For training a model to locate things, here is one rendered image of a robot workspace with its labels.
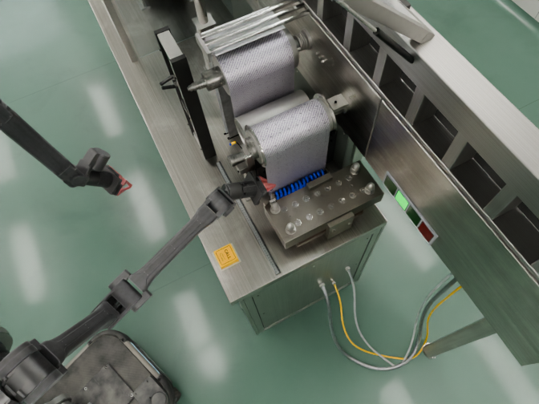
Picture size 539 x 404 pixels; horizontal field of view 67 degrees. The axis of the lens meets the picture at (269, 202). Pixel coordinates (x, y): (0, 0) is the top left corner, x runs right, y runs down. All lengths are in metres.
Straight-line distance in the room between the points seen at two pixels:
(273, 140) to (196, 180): 0.53
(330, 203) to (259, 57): 0.55
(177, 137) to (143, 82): 0.38
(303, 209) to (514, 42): 2.72
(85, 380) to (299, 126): 1.63
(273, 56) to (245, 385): 1.66
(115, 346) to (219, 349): 0.54
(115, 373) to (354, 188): 1.44
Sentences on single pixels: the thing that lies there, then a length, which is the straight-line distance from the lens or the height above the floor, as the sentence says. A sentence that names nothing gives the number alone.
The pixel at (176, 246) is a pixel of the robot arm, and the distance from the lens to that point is 1.26.
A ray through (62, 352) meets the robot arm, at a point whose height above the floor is 1.41.
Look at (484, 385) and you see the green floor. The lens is 2.53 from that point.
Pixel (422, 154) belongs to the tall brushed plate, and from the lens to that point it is 1.14.
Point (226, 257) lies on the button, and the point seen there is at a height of 0.92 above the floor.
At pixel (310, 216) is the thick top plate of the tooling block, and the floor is 1.03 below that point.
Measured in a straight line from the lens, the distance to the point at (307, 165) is 1.46.
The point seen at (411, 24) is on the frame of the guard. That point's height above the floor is 1.73.
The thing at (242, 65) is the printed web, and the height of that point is 1.39.
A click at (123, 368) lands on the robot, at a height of 0.24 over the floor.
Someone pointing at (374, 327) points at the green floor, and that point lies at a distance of 2.41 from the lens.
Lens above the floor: 2.34
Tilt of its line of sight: 63 degrees down
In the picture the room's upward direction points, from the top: 7 degrees counter-clockwise
